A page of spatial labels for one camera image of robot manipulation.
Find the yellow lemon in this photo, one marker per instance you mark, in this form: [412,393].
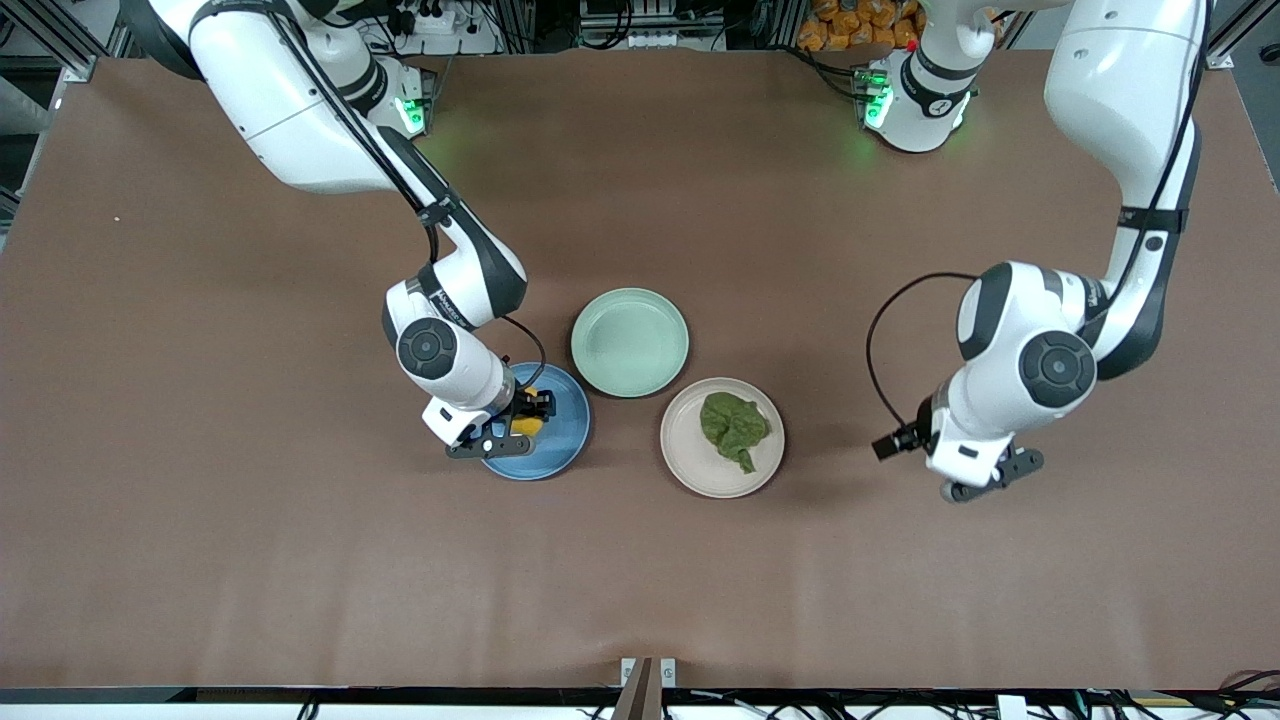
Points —
[528,427]

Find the green lettuce leaf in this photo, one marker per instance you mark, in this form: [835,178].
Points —
[733,425]

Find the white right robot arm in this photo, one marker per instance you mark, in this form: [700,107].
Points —
[290,120]

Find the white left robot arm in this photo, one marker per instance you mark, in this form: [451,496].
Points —
[1120,80]

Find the blue plate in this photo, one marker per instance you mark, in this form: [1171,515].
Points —
[565,440]

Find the pale green plate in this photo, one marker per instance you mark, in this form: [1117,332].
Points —
[630,342]

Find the beige plate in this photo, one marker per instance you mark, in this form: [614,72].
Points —
[700,455]

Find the orange snack bags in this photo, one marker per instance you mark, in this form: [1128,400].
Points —
[860,25]

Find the white power strip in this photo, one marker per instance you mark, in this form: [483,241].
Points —
[432,22]

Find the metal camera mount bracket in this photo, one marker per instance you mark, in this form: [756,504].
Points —
[648,682]

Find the aluminium frame profile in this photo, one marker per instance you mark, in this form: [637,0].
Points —
[60,40]
[1232,45]

